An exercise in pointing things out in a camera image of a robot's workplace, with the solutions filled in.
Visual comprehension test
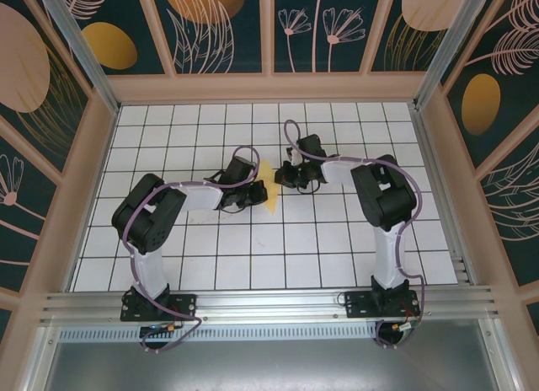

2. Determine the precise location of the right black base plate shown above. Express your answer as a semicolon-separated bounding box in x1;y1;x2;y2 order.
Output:
344;290;421;320

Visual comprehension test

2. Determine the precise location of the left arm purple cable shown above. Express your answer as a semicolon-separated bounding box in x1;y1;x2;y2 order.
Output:
125;145;260;354

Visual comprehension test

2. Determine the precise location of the grey metal shelf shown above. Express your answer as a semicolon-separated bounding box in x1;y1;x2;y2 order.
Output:
24;323;523;391

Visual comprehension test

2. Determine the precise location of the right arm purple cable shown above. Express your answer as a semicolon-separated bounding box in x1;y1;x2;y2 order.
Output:
284;120;425;351

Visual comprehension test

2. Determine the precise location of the long aluminium mounting rail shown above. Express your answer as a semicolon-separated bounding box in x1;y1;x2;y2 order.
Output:
40;284;502;324

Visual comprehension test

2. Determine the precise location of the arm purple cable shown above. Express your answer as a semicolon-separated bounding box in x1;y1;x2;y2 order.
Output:
284;120;425;351
125;145;260;354

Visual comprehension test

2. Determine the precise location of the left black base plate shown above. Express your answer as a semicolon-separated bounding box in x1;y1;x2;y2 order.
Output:
120;292;198;323

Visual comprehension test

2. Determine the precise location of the aluminium frame post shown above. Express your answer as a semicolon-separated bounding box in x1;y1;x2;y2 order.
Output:
33;0;121;114
414;0;494;110

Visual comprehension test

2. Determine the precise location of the yellow square paper sheet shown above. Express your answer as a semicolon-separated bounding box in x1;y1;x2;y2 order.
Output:
252;159;281;215

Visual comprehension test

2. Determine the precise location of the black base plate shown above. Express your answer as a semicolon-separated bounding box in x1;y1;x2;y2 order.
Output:
344;290;421;320
120;292;198;323

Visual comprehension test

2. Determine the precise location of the aluminium side rail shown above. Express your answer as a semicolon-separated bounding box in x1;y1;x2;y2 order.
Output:
410;104;479;287

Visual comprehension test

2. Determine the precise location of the slotted grey cable duct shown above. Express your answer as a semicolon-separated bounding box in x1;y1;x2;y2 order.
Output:
58;325;380;342

